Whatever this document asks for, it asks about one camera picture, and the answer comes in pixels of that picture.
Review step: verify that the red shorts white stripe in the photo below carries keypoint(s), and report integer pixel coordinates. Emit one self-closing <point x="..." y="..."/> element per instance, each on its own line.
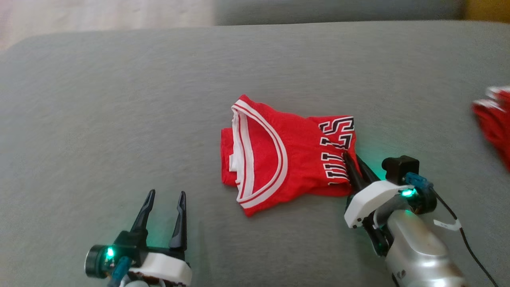
<point x="498" y="123"/>

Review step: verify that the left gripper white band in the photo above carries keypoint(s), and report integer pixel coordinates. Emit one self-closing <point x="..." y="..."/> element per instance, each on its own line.
<point x="163" y="267"/>

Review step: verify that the yellow fabric item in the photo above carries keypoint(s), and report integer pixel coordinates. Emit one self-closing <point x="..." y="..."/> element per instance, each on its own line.
<point x="488" y="10"/>

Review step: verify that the red white basketball jersey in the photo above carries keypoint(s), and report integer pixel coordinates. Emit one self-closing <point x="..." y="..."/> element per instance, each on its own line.
<point x="279" y="159"/>

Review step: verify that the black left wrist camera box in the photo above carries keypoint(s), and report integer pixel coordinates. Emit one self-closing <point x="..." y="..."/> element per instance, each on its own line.
<point x="125" y="243"/>

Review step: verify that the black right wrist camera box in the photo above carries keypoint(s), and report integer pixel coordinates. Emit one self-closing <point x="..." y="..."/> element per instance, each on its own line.
<point x="400" y="169"/>

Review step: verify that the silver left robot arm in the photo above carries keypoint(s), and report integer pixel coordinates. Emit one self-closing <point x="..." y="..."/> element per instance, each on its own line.
<point x="137" y="284"/>

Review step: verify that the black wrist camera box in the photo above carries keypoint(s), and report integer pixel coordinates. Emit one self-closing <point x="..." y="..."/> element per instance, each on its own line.
<point x="400" y="169"/>
<point x="125" y="243"/>

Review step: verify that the left black round motor cap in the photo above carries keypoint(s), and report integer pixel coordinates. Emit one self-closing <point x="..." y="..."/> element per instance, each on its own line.
<point x="97" y="261"/>

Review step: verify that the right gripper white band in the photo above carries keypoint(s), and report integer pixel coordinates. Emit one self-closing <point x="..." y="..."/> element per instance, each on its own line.
<point x="370" y="201"/>

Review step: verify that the grey sofa seat cushion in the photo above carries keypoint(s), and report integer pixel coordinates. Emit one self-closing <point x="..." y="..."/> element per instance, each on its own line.
<point x="119" y="119"/>

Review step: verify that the grey sofa back cushion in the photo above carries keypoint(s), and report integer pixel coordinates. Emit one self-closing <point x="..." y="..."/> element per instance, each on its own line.
<point x="318" y="11"/>

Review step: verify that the right black round motor cap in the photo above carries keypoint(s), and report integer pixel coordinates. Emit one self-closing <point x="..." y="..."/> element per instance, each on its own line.
<point x="427" y="201"/>

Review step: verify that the black round motor cap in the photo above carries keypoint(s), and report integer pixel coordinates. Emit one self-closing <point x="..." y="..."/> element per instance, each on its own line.
<point x="427" y="201"/>
<point x="97" y="261"/>

